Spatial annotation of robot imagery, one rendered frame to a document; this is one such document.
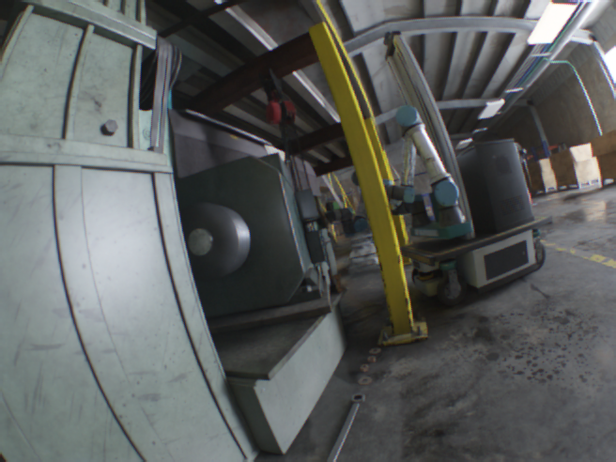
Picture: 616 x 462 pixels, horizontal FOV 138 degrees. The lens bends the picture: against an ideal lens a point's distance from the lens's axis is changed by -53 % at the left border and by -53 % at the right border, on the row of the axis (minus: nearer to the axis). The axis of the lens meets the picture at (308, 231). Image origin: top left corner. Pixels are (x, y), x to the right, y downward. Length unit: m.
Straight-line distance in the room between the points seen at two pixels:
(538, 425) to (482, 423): 0.16
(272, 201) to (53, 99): 0.64
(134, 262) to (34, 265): 0.21
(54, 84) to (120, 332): 0.55
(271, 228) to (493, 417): 0.81
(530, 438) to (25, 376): 0.96
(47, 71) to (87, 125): 0.18
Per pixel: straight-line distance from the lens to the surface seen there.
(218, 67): 1.94
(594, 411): 0.83
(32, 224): 0.50
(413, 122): 1.29
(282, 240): 0.71
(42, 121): 0.64
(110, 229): 0.54
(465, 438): 0.74
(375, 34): 7.62
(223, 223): 0.63
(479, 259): 1.43
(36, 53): 0.75
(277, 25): 2.01
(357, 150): 1.17
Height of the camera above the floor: 0.57
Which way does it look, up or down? 1 degrees up
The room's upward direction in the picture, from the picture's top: 14 degrees counter-clockwise
